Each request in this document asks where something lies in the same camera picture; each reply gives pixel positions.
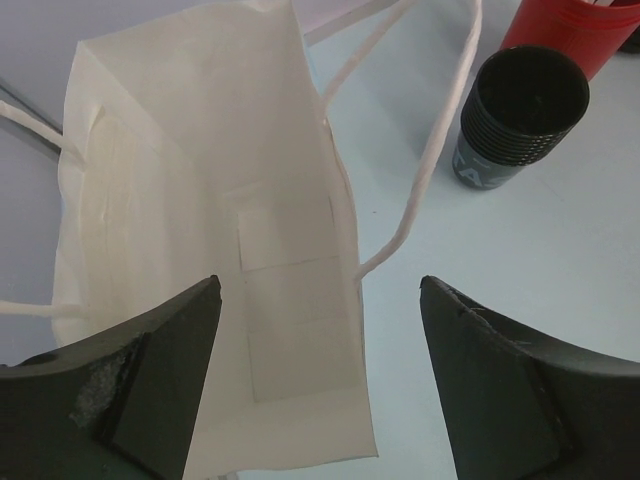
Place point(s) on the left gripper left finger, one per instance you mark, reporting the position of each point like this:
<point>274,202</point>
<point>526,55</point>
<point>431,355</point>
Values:
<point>120,404</point>

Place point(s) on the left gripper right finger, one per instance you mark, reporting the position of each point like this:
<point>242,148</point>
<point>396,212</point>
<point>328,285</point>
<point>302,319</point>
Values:
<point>520,404</point>

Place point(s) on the light blue paper bag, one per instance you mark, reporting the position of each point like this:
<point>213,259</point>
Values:
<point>196,145</point>

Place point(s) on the black coffee cup stack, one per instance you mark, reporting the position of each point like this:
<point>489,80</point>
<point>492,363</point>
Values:
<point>522,104</point>

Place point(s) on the red straw holder cup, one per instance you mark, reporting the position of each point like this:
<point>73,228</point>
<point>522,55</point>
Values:
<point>587,32</point>

